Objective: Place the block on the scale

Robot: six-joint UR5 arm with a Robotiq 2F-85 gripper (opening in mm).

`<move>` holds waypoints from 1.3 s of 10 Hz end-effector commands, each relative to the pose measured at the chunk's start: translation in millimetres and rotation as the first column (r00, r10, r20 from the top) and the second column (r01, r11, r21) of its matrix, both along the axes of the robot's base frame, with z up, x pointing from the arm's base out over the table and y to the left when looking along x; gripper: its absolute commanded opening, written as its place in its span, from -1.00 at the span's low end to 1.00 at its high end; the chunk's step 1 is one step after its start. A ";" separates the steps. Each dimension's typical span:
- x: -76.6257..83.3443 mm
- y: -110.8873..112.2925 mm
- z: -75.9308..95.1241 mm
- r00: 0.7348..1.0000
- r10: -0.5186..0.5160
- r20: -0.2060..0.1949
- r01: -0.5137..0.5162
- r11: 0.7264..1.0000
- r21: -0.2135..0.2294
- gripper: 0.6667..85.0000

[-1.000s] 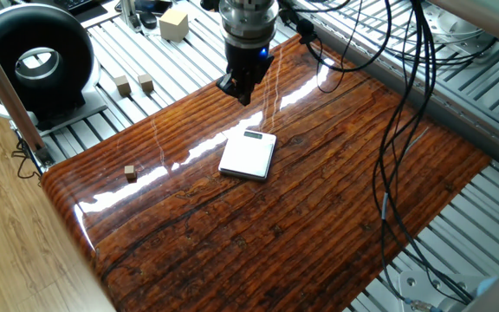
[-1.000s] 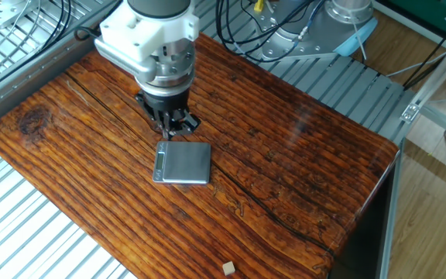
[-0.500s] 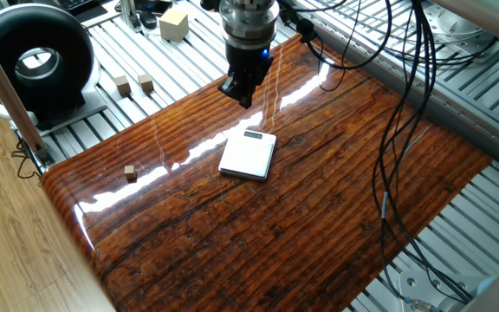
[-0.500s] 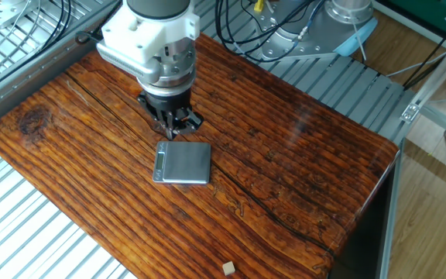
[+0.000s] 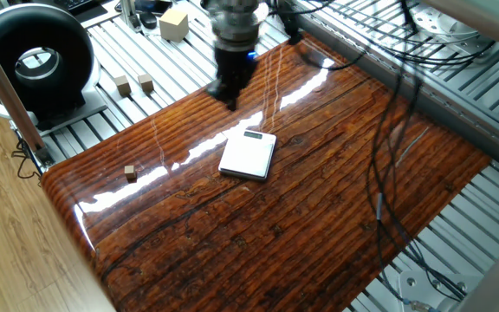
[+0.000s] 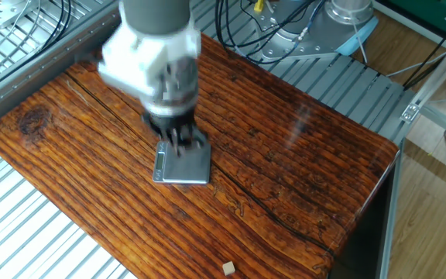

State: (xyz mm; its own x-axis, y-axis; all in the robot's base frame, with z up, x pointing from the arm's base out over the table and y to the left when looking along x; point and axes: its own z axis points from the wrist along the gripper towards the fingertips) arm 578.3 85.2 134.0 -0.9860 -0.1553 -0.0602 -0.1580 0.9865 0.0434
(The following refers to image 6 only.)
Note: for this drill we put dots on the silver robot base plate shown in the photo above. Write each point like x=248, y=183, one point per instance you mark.
x=316, y=42

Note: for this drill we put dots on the small wooden block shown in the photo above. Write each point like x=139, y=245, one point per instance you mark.
x=228, y=268

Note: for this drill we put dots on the aluminium frame post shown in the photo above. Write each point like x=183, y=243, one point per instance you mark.
x=440, y=69

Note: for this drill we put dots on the green board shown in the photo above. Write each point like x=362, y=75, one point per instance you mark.
x=428, y=15

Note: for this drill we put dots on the yellow connector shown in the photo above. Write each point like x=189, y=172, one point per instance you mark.
x=259, y=5

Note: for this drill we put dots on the glossy wood grain board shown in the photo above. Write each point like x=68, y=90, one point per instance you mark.
x=265, y=155

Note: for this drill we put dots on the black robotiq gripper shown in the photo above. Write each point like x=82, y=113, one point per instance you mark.
x=172, y=124

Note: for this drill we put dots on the grey aluminium rail beam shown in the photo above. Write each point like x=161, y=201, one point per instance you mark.
x=33, y=69

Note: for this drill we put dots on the silver digital pocket scale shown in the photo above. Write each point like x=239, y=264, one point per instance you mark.
x=188, y=168

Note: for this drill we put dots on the silver grey UR5 robot arm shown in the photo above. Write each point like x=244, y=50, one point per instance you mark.
x=153, y=58

